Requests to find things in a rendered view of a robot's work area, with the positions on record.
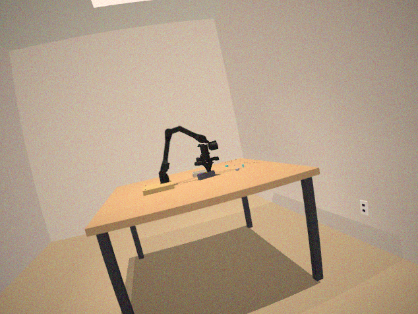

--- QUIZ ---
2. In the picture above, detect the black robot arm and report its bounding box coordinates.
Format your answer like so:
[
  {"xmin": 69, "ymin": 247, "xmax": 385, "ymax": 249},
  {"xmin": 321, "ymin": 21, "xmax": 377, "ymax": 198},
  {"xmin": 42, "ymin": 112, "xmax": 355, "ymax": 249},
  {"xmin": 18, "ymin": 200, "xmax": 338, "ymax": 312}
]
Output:
[{"xmin": 159, "ymin": 125, "xmax": 218, "ymax": 184}]

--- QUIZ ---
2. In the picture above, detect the white shallow tray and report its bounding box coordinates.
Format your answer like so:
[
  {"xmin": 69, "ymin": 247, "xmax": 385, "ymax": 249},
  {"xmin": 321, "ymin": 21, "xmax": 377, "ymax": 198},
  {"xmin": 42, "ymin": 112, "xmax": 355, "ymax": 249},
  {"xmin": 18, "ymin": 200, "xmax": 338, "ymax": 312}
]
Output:
[{"xmin": 192, "ymin": 169, "xmax": 207, "ymax": 177}]

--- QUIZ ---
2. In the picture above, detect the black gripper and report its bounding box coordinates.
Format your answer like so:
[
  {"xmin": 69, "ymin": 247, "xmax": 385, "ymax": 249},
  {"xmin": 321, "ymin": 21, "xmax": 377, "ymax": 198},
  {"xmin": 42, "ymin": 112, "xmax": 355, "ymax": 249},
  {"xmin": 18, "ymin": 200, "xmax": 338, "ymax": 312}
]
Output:
[{"xmin": 194, "ymin": 151, "xmax": 219, "ymax": 172}]

